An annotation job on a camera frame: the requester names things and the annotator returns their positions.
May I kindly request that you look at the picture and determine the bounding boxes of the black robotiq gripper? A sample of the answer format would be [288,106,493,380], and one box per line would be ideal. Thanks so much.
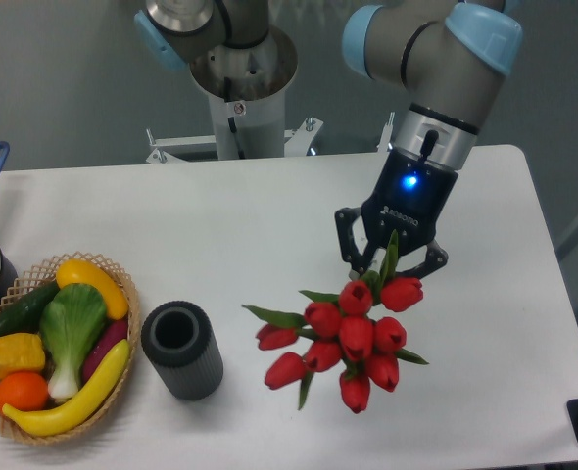
[334,149,458,280]

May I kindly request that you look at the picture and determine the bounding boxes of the red tulip bouquet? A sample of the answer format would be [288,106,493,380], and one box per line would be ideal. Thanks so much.
[245,233,428,414]

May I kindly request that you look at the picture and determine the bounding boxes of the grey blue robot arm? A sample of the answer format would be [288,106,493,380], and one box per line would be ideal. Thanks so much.
[134,1,523,278]

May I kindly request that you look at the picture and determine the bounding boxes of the dark grey ribbed vase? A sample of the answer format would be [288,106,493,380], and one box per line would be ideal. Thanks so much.
[141,301,224,401]

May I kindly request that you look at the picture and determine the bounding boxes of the purple sweet potato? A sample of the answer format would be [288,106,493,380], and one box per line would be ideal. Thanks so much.
[81,319,128,384]

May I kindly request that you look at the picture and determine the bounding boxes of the yellow lemon squash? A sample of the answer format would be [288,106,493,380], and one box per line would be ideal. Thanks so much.
[56,258,129,320]

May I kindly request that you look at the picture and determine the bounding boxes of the green bok choy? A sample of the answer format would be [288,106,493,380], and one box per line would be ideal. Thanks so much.
[39,283,107,402]

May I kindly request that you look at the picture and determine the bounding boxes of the green cucumber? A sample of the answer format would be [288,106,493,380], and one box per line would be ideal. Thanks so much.
[0,282,59,337]

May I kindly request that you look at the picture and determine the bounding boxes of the yellow banana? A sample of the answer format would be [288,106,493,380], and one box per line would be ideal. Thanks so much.
[2,339,130,438]

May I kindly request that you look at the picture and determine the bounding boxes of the yellow bell pepper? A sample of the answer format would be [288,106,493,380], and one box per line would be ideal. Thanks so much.
[0,333,46,379]

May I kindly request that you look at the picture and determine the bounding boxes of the orange fruit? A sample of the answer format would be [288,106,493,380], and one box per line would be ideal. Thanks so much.
[0,371,49,412]

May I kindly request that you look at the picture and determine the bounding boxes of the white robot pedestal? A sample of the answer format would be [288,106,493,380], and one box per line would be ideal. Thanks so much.
[146,26,323,164]

